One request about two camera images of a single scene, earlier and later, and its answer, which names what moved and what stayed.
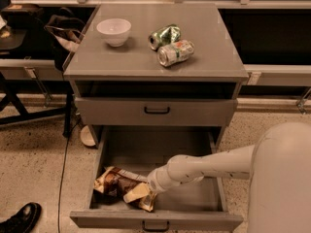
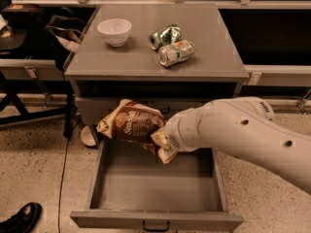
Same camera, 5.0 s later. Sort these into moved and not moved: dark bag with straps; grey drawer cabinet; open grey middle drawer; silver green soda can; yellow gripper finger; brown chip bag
Moved: yellow gripper finger; brown chip bag
Not moved: grey drawer cabinet; silver green soda can; dark bag with straps; open grey middle drawer
